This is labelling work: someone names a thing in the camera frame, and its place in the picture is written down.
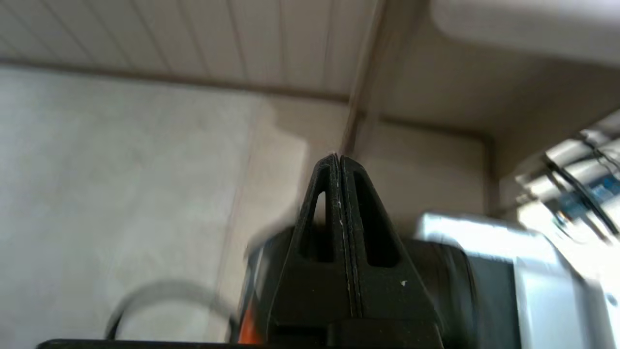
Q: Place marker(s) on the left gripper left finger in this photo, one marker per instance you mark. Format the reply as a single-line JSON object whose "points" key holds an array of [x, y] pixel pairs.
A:
{"points": [[310, 300]]}

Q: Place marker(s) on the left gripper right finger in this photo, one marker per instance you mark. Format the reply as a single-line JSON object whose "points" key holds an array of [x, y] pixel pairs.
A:
{"points": [[387, 300]]}

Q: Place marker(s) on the robot base chassis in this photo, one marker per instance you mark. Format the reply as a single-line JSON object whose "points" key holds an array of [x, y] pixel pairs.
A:
{"points": [[533, 291]]}

